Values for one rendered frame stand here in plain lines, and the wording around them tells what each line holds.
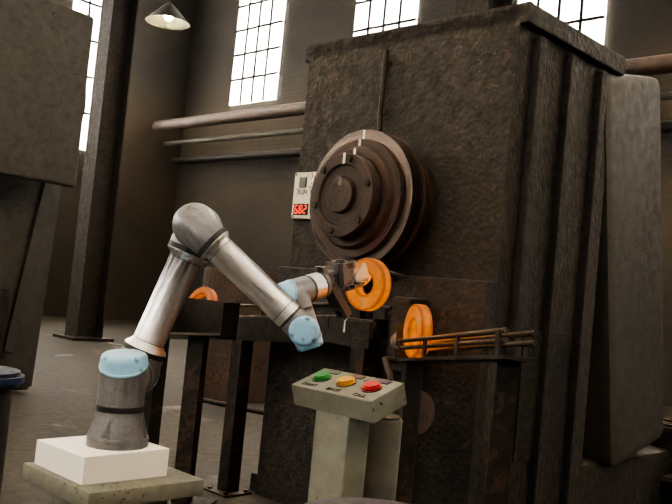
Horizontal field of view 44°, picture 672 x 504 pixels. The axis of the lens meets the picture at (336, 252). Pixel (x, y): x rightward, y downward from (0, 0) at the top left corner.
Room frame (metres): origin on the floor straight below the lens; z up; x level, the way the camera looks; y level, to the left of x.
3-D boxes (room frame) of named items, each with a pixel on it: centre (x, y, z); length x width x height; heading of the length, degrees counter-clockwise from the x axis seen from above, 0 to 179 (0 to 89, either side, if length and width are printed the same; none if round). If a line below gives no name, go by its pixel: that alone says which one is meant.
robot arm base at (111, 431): (2.09, 0.50, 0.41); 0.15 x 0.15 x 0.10
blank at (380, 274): (2.45, -0.10, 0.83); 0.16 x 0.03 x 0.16; 46
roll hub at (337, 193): (2.75, -0.01, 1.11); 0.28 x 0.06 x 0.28; 46
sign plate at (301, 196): (3.13, 0.09, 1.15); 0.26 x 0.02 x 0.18; 46
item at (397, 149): (2.82, -0.08, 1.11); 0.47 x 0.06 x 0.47; 46
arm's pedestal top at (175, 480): (2.09, 0.50, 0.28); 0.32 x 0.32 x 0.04; 46
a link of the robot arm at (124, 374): (2.10, 0.50, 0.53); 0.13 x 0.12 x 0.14; 2
